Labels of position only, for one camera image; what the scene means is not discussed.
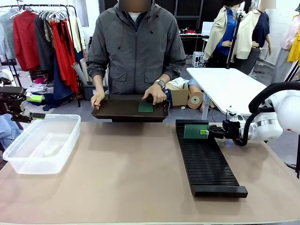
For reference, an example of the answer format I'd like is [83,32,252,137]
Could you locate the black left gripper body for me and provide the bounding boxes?
[0,86,27,116]

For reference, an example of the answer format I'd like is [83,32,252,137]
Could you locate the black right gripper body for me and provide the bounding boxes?
[222,119,242,140]

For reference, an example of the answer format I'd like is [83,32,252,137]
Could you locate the green PCB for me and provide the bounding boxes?
[183,124,210,140]
[137,102,154,113]

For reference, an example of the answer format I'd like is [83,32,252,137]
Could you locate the black plastic tray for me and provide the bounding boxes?
[90,94,170,123]

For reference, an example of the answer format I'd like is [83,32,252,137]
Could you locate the person's right forearm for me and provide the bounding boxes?
[92,74,105,93]

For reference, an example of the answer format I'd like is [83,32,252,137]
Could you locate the person's left forearm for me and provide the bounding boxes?
[153,73,171,88]

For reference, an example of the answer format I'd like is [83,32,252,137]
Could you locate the person's right hand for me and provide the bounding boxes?
[90,90,106,111]

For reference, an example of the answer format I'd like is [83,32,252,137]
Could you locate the person's left hand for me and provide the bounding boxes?
[142,83,168,105]

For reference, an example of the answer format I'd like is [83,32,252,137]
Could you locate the pile of clothes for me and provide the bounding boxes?
[24,75,56,112]

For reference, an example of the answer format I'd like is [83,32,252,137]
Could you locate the dark blue hanging garment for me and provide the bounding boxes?
[52,54,74,102]

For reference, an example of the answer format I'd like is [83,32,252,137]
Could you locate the clear plastic box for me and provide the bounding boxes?
[2,113,82,175]

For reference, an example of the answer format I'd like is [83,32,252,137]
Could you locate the light blue cloth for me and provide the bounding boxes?
[0,114,24,151]

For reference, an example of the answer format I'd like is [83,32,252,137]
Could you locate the black slotted PCB rack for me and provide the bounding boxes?
[175,119,248,199]

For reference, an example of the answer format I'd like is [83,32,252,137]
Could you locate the cardboard spool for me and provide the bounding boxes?
[187,90,205,110]

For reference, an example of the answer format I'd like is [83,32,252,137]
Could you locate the white table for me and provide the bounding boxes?
[186,67,268,116]

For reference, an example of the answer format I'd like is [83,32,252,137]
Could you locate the long red hanging dress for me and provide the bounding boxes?
[50,19,80,94]

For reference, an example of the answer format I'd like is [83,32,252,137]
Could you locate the cardboard box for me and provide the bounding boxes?
[166,77,190,107]

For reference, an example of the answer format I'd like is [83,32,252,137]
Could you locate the dark grey hanging garment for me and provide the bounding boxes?
[34,15,56,74]

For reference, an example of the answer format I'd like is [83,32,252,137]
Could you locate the rolls of paper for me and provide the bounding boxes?
[71,57,94,86]

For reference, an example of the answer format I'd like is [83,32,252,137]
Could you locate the dark grey storage bin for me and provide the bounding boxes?
[82,83,109,102]

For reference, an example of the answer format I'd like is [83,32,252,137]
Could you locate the red hanging jacket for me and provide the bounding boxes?
[13,10,41,72]

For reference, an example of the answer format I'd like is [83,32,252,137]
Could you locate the light grey hanging garment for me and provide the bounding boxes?
[0,8,16,60]

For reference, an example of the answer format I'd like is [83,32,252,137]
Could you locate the white cube shelf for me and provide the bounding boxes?
[192,51,205,69]

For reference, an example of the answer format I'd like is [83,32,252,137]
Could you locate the silver wristwatch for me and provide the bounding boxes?
[154,79,167,90]

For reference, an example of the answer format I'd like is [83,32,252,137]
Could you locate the cream hanging garment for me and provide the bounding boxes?
[68,14,87,53]

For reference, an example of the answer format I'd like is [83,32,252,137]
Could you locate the mannequin in pink top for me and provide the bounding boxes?
[270,13,300,84]

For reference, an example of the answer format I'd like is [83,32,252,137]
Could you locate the black tripod pole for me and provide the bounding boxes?
[225,12,244,70]

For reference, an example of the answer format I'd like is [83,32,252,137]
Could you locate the black clothes rack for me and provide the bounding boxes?
[0,3,82,108]

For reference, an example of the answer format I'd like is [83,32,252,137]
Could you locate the mannequin in beige coat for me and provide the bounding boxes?
[202,0,240,69]

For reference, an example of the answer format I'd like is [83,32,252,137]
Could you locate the mannequin in cream jacket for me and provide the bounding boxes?
[235,0,273,76]

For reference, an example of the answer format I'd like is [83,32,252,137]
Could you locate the yellow garment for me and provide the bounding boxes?
[286,30,300,63]

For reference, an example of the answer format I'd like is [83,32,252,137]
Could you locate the person in grey jacket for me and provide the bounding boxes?
[85,0,187,95]

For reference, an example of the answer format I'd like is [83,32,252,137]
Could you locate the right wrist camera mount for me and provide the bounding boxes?
[225,105,245,123]

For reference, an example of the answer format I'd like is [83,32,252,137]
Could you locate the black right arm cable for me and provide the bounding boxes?
[232,82,300,147]

